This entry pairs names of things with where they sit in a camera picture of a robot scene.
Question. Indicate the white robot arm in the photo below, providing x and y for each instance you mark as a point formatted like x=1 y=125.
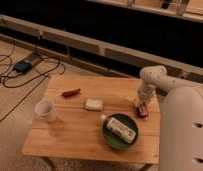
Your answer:
x=181 y=121

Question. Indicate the green plate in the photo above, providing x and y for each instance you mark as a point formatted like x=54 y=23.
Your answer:
x=114 y=141

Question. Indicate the wooden folding table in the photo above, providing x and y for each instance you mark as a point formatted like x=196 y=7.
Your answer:
x=76 y=132

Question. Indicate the white paper cup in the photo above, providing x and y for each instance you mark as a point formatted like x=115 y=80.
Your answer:
x=45 y=109

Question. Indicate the white tube bottle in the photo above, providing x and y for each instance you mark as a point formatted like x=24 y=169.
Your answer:
x=121 y=126

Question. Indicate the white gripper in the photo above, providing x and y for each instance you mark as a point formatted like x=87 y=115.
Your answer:
x=141 y=101

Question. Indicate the white sponge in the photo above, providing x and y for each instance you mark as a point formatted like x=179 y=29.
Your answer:
x=93 y=104

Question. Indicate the blue power adapter box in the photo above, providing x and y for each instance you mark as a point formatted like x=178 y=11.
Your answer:
x=22 y=67

